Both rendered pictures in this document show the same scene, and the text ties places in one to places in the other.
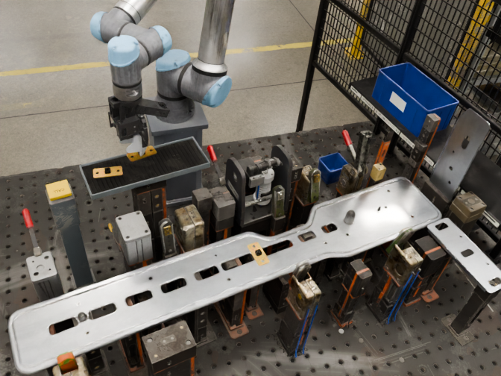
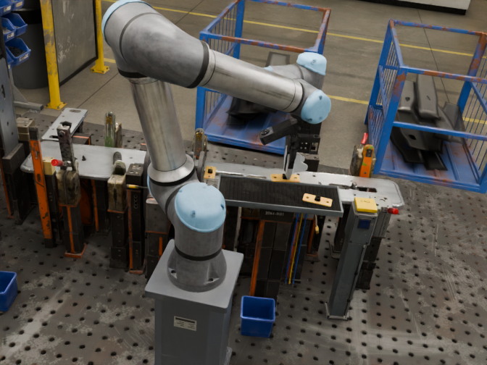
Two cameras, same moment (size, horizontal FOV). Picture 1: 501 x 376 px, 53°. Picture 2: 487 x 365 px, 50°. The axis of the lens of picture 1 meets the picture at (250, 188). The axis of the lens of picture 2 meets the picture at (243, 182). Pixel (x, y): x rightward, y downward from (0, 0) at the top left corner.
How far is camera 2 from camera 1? 2.44 m
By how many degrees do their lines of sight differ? 97
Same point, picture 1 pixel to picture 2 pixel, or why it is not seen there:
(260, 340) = not seen: hidden behind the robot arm
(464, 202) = (27, 122)
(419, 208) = (51, 148)
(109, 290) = not seen: hidden behind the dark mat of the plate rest
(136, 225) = (304, 179)
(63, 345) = (367, 181)
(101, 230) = (306, 355)
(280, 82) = not seen: outside the picture
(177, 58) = (200, 190)
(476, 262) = (69, 119)
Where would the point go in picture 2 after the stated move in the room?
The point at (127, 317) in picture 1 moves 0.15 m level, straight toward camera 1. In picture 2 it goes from (322, 177) to (325, 158)
